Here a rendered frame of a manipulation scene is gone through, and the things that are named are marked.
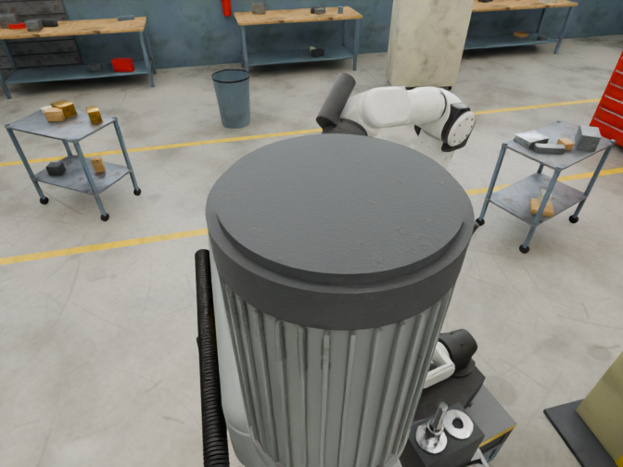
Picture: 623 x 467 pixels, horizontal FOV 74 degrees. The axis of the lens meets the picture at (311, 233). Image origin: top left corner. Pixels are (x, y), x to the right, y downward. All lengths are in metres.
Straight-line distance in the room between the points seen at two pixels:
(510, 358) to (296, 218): 2.93
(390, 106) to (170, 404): 2.40
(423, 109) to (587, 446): 2.43
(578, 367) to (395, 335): 3.05
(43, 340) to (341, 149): 3.23
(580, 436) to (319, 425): 2.66
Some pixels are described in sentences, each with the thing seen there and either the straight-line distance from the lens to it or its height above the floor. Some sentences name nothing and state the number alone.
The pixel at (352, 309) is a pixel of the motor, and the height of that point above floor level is 2.19.
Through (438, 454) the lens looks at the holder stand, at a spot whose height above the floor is 1.11.
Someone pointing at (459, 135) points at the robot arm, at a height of 1.99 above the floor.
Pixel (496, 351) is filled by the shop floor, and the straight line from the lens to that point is 3.16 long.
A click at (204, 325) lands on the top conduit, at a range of 0.75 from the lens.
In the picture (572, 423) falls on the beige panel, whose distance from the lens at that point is 3.02.
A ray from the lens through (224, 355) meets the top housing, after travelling 0.61.
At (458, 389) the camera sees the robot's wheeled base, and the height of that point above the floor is 0.57.
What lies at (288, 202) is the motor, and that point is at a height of 2.21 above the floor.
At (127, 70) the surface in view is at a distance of 7.57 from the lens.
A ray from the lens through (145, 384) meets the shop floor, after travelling 2.96.
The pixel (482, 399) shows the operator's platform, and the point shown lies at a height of 0.40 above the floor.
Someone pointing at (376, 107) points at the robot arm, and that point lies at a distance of 0.72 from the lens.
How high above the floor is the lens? 2.38
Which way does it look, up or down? 39 degrees down
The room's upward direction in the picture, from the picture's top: straight up
